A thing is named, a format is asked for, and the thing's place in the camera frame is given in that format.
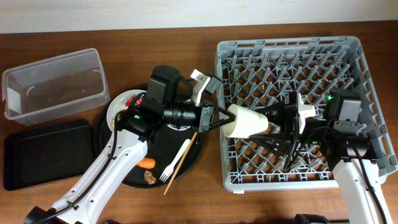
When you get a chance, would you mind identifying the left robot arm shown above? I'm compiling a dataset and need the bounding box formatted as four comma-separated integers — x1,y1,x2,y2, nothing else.
24,65,235,223

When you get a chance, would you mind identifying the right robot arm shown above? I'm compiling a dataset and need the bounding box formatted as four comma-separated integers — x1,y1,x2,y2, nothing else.
249,89,392,223

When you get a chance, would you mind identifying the orange carrot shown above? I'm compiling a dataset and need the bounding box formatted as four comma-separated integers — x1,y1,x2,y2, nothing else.
136,158,156,169

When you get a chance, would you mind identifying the white bowl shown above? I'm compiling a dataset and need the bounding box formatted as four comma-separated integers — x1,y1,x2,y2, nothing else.
167,124,191,131

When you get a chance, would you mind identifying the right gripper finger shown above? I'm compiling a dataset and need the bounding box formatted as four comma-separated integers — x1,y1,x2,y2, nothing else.
255,102,287,119
249,134,289,156

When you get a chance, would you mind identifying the round black tray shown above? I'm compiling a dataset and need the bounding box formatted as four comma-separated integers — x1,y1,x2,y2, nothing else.
93,105,204,189

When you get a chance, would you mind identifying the wooden chopstick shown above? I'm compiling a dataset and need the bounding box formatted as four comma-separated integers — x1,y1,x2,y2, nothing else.
164,132,198,195

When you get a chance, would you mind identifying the grey plate with food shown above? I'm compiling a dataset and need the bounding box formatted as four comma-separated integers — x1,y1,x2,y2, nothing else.
106,89,145,131

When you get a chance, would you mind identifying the white plastic fork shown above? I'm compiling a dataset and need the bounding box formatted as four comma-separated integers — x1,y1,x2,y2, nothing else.
159,139,190,182

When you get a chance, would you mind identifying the black rectangular tray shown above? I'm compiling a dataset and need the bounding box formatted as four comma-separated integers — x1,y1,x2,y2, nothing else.
3,119,95,191

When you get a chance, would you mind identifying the red snack wrapper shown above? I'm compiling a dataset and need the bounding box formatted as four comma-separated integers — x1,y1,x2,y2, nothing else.
125,95,142,107

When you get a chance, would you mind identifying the grey dishwasher rack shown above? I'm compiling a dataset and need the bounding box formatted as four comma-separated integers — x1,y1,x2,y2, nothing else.
215,36,397,192

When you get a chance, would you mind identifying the cream white cup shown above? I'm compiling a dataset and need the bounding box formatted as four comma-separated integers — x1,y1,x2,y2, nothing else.
223,104,269,138

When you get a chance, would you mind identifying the clear plastic bin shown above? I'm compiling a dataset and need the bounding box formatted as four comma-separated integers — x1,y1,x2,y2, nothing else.
2,48,110,126

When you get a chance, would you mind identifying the brown food scrap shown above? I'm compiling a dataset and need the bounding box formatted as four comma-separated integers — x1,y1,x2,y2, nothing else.
144,170,157,185

